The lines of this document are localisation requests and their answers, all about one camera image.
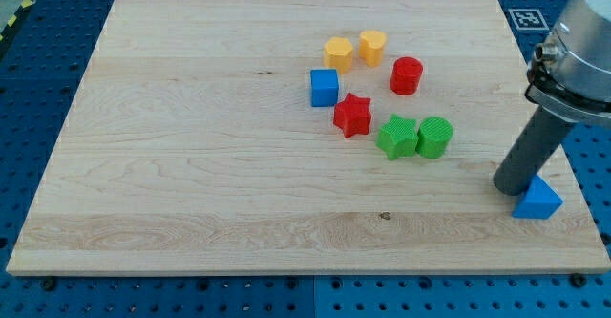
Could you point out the red star block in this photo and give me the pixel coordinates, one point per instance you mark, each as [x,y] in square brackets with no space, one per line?
[353,115]

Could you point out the green star block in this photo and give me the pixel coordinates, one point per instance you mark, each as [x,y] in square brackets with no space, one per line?
[398,137]

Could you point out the blue cube block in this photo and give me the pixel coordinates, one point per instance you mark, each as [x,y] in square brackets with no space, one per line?
[324,87]

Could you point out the wooden board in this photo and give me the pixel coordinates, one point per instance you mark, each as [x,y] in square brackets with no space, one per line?
[191,148]

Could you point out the yellow hexagon block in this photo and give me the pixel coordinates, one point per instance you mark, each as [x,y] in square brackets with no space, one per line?
[338,54]

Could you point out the yellow heart block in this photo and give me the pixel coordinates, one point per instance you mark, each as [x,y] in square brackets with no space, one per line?
[371,47]

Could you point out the red cylinder block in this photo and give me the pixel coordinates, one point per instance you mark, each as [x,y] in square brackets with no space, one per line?
[405,76]

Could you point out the green cylinder block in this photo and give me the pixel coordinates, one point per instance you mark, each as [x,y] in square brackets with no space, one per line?
[434,135]

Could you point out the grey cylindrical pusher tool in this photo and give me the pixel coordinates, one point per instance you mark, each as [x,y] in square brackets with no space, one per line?
[537,142]

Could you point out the blue triangle block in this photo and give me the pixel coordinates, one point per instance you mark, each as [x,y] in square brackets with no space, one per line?
[538,201]

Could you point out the white fiducial marker tag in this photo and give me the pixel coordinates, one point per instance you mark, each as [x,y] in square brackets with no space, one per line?
[528,19]

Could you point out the yellow black hazard tape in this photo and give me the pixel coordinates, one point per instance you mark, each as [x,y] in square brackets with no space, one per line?
[16,21]

